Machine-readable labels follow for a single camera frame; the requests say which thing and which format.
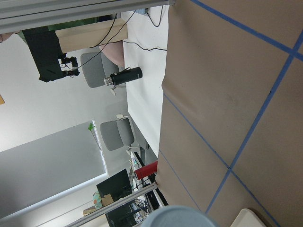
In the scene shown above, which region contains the grey office chair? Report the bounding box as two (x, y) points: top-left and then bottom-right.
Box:
(99, 117), (150, 151)
(80, 52), (119, 88)

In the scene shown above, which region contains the aluminium frame post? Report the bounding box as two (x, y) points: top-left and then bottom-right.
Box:
(0, 0), (175, 34)

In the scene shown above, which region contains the grey office chair near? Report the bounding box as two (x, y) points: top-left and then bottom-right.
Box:
(80, 52), (119, 88)

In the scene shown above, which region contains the cream cartoon tray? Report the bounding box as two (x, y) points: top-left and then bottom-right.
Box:
(230, 208), (273, 227)

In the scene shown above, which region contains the black water bottle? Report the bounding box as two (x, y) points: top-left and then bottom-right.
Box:
(104, 67), (143, 86)

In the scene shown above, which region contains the blue cup front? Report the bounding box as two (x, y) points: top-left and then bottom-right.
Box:
(140, 205), (219, 227)

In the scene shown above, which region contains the grey office chair far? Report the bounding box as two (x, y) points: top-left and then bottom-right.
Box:
(99, 117), (150, 151)

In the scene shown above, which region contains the red bottle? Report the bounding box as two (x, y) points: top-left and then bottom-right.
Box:
(134, 161), (158, 180)

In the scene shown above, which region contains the wooden box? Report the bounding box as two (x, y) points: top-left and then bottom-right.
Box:
(55, 18), (128, 53)

